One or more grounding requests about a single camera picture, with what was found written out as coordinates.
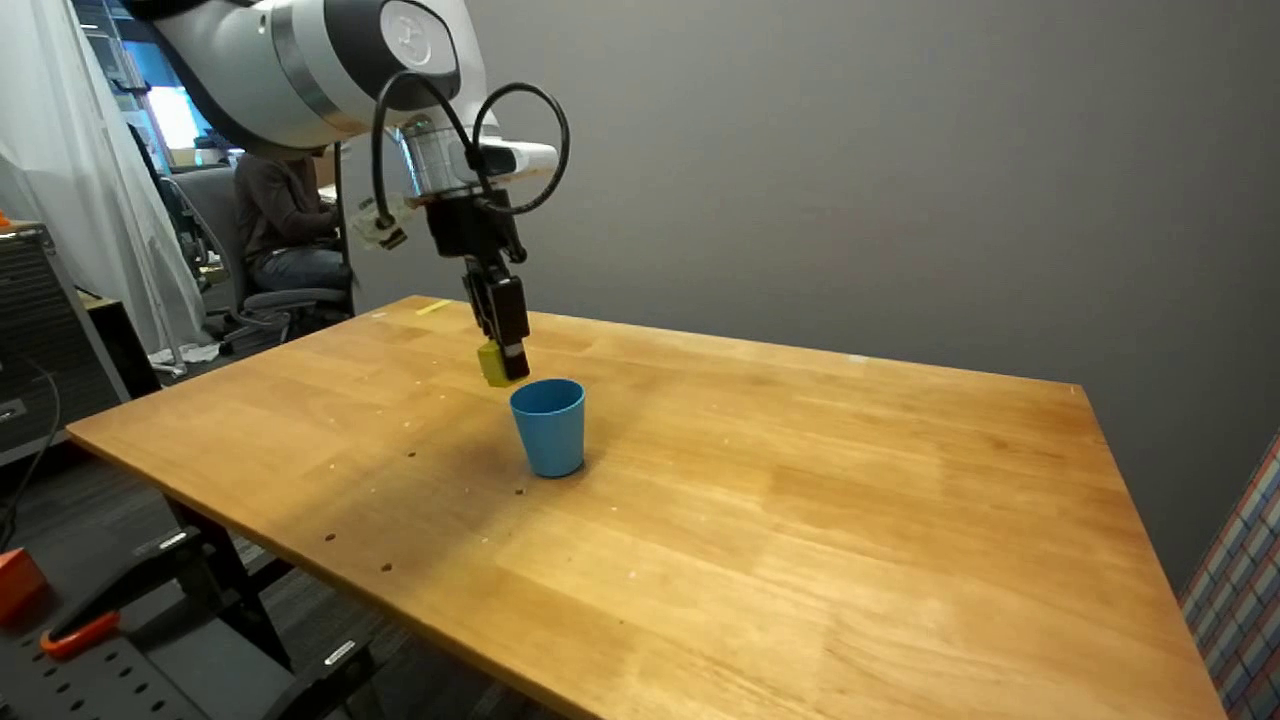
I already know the black equipment box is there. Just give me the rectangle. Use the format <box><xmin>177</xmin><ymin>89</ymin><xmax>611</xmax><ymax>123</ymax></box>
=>
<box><xmin>0</xmin><ymin>218</ymin><xmax>137</xmax><ymax>463</ymax></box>

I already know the seated person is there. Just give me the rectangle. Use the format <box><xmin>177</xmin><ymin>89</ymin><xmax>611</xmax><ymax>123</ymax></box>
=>
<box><xmin>228</xmin><ymin>138</ymin><xmax>362</xmax><ymax>298</ymax></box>

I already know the blue plastic cup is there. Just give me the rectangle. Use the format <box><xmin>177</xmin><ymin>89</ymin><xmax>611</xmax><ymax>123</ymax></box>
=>
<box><xmin>506</xmin><ymin>376</ymin><xmax>591</xmax><ymax>482</ymax></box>

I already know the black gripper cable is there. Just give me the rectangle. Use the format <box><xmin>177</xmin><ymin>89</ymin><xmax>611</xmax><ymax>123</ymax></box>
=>
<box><xmin>368</xmin><ymin>69</ymin><xmax>575</xmax><ymax>227</ymax></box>

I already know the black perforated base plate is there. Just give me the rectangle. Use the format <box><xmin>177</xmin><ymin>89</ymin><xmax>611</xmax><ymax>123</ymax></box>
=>
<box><xmin>0</xmin><ymin>613</ymin><xmax>385</xmax><ymax>720</ymax></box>

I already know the black table leg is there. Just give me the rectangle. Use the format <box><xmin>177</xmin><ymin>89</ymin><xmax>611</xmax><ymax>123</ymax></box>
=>
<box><xmin>159</xmin><ymin>492</ymin><xmax>301</xmax><ymax>672</ymax></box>

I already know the yellow block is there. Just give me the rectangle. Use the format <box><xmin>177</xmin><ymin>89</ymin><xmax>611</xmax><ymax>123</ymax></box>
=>
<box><xmin>473</xmin><ymin>335</ymin><xmax>519</xmax><ymax>392</ymax></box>

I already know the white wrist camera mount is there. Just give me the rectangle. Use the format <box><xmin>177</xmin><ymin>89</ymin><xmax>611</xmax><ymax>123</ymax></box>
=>
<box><xmin>470</xmin><ymin>129</ymin><xmax>562</xmax><ymax>179</ymax></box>

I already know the orange-handled black clamp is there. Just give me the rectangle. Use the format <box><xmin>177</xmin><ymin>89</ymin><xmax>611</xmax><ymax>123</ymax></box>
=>
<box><xmin>35</xmin><ymin>604</ymin><xmax>130</xmax><ymax>666</ymax></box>

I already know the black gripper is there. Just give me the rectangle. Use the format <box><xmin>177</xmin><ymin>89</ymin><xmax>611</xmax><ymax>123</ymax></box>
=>
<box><xmin>423</xmin><ymin>189</ymin><xmax>536</xmax><ymax>384</ymax></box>

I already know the orange-red block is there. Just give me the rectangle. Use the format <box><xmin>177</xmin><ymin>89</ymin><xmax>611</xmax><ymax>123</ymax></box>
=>
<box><xmin>0</xmin><ymin>544</ymin><xmax>58</xmax><ymax>627</ymax></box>

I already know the white curtain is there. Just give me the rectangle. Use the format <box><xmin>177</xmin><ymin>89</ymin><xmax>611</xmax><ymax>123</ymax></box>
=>
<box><xmin>0</xmin><ymin>0</ymin><xmax>208</xmax><ymax>367</ymax></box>

